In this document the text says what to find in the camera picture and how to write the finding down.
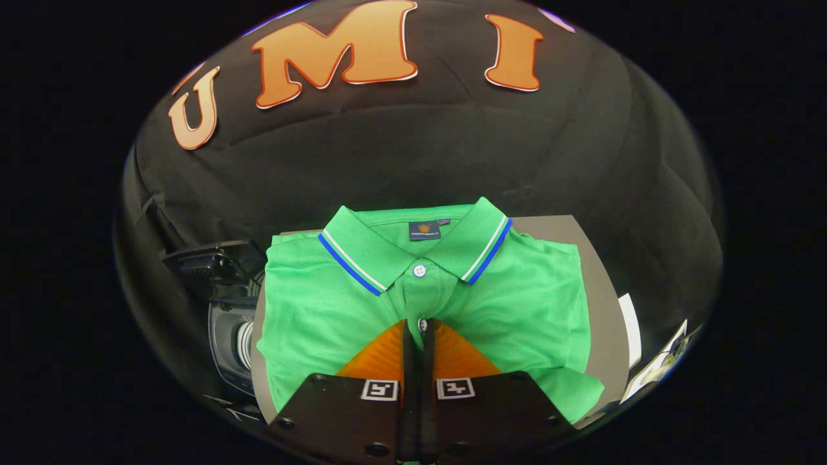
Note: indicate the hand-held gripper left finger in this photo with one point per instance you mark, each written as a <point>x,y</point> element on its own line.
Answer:
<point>408,387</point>

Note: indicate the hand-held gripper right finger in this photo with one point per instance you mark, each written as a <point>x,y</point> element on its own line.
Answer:
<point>429,387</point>

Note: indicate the grey appliance cabinet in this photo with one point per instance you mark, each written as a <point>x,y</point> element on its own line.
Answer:
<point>604,310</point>

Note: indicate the green polo shirt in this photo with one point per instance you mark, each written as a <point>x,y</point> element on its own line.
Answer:
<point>323,323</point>

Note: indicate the white printed sheet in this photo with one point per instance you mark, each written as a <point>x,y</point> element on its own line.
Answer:
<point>659,368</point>

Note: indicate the dark glass washing machine lid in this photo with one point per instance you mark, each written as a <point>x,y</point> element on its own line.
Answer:
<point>213,261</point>

